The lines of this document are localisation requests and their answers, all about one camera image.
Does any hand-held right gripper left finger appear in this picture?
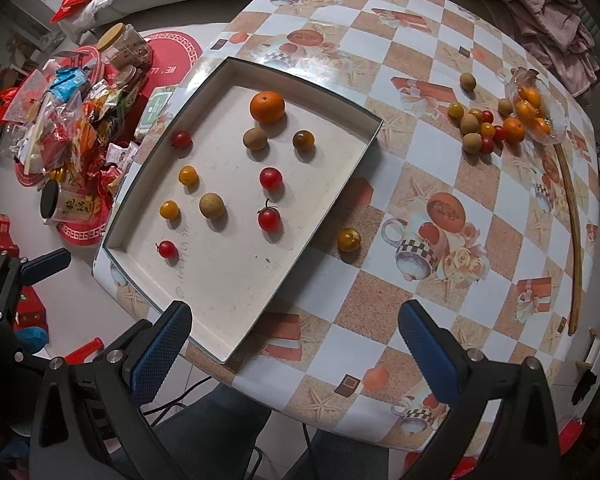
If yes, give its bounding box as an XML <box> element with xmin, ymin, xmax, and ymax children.
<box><xmin>30</xmin><ymin>300</ymin><xmax>193</xmax><ymax>480</ymax></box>

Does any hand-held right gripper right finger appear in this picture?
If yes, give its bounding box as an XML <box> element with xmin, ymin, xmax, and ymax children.
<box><xmin>398</xmin><ymin>300</ymin><xmax>565</xmax><ymax>480</ymax></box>

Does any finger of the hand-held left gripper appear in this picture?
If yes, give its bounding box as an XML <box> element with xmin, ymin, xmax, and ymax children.
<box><xmin>0</xmin><ymin>249</ymin><xmax>72</xmax><ymax>321</ymax></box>
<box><xmin>0</xmin><ymin>305</ymin><xmax>49</xmax><ymax>374</ymax></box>

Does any white shallow box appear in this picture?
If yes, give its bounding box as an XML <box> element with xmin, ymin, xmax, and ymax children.
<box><xmin>102</xmin><ymin>56</ymin><xmax>385</xmax><ymax>366</ymax></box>

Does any red gift box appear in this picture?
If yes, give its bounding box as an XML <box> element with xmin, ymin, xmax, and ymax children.
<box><xmin>12</xmin><ymin>285</ymin><xmax>48</xmax><ymax>331</ymax></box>
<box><xmin>0</xmin><ymin>212</ymin><xmax>21</xmax><ymax>261</ymax></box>

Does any yellow can with black lid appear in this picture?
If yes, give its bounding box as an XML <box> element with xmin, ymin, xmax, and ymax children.
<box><xmin>40</xmin><ymin>180</ymin><xmax>113</xmax><ymax>226</ymax></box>

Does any checkered printed tablecloth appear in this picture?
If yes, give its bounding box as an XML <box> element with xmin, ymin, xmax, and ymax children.
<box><xmin>92</xmin><ymin>0</ymin><xmax>600</xmax><ymax>466</ymax></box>

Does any person's left leg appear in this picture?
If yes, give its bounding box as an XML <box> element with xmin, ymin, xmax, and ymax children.
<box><xmin>152</xmin><ymin>382</ymin><xmax>273</xmax><ymax>480</ymax></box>

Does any person's leg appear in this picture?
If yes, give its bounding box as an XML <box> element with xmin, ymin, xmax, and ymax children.
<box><xmin>285</xmin><ymin>427</ymin><xmax>403</xmax><ymax>480</ymax></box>
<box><xmin>152</xmin><ymin>382</ymin><xmax>273</xmax><ymax>480</ymax></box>

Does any person's right leg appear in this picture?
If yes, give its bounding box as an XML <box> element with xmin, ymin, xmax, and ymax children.
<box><xmin>285</xmin><ymin>427</ymin><xmax>403</xmax><ymax>480</ymax></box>

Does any pile of snack packets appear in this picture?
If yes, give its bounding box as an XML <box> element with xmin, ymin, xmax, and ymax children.
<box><xmin>0</xmin><ymin>57</ymin><xmax>146</xmax><ymax>201</ymax></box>

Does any long curved wooden stick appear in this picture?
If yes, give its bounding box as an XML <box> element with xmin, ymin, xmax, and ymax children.
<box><xmin>552</xmin><ymin>142</ymin><xmax>583</xmax><ymax>337</ymax></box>

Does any green and white box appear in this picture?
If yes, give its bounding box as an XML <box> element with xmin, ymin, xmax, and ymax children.
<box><xmin>134</xmin><ymin>87</ymin><xmax>176</xmax><ymax>138</ymax></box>

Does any clear jar with wooden lid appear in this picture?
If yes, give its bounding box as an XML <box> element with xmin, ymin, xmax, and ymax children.
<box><xmin>97</xmin><ymin>23</ymin><xmax>151</xmax><ymax>68</ymax></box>

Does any red round patterned mat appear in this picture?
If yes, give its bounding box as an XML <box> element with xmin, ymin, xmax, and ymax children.
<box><xmin>140</xmin><ymin>30</ymin><xmax>203</xmax><ymax>106</ymax></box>

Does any red foil packet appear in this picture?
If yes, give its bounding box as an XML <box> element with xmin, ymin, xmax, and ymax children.
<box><xmin>50</xmin><ymin>0</ymin><xmax>106</xmax><ymax>23</ymax></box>

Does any clear glass bowl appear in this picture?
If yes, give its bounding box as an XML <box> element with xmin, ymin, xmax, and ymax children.
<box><xmin>505</xmin><ymin>67</ymin><xmax>568</xmax><ymax>147</ymax></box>

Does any pink clothes pile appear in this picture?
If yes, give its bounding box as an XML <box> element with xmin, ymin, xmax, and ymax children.
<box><xmin>440</xmin><ymin>0</ymin><xmax>600</xmax><ymax>96</ymax></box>

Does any red plastic handle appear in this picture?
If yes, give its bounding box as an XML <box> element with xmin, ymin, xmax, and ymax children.
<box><xmin>62</xmin><ymin>338</ymin><xmax>104</xmax><ymax>365</ymax></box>

